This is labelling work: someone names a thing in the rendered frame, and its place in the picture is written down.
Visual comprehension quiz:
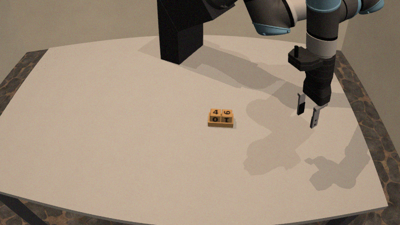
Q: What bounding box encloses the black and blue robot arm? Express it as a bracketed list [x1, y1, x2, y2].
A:
[206, 0, 384, 41]

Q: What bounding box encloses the orange rectangular tray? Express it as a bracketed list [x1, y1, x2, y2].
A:
[208, 112, 234, 128]

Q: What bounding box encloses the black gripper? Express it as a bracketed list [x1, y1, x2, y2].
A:
[288, 32, 337, 129]

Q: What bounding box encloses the orange cube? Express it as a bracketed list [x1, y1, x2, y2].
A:
[221, 109, 232, 123]
[210, 109, 221, 122]

